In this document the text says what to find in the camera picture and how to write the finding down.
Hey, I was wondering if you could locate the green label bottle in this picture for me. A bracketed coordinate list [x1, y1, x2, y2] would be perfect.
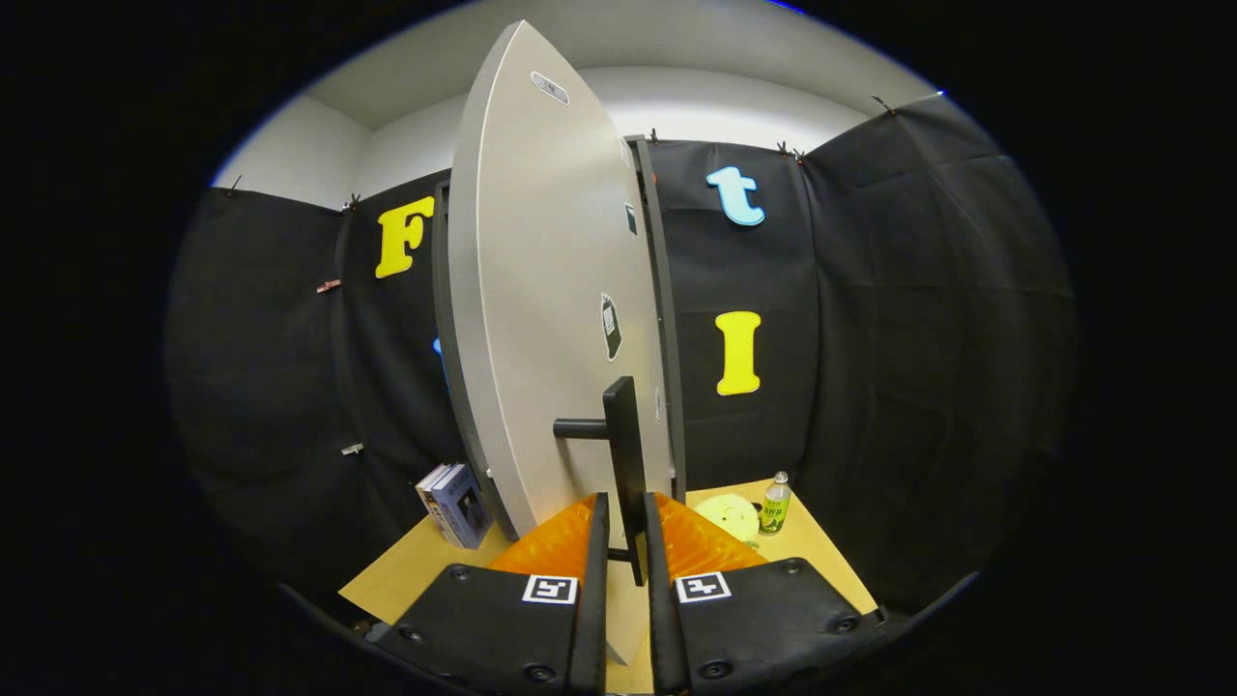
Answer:
[759, 471, 792, 536]

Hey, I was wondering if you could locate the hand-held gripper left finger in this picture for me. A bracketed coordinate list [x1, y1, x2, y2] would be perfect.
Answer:
[372, 491, 612, 696]

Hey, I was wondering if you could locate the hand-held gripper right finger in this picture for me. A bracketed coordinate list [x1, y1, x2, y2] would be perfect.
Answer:
[643, 491, 885, 696]

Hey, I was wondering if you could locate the grey shoe cabinet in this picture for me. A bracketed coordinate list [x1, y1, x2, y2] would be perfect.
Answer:
[430, 135, 689, 542]

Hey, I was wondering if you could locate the black door handle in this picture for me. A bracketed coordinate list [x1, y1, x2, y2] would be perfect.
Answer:
[553, 376, 648, 588]

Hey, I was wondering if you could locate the black backdrop cloth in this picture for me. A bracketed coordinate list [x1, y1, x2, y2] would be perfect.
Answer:
[164, 92, 1079, 620]

